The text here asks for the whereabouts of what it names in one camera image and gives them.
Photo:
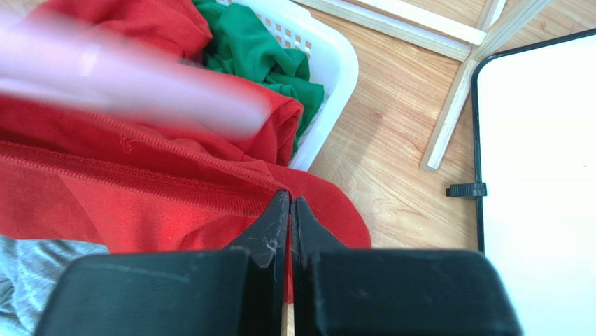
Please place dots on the white whiteboard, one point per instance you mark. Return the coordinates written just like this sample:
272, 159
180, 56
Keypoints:
533, 114

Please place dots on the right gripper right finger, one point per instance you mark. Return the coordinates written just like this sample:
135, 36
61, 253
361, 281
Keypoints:
348, 291

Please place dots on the white plastic laundry basket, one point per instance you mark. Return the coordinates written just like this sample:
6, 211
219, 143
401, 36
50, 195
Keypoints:
332, 60

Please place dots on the grey garment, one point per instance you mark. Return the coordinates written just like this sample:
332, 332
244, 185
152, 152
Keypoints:
30, 268

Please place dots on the green garment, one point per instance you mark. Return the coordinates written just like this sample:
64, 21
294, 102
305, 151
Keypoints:
242, 46

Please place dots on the pink hanger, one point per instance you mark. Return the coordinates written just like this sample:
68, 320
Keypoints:
44, 60

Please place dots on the red t shirt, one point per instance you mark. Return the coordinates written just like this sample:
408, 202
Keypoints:
135, 187

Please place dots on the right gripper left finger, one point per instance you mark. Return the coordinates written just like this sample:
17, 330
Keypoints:
237, 290

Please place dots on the wooden clothes rack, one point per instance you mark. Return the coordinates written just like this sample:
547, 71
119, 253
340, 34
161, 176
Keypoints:
442, 35

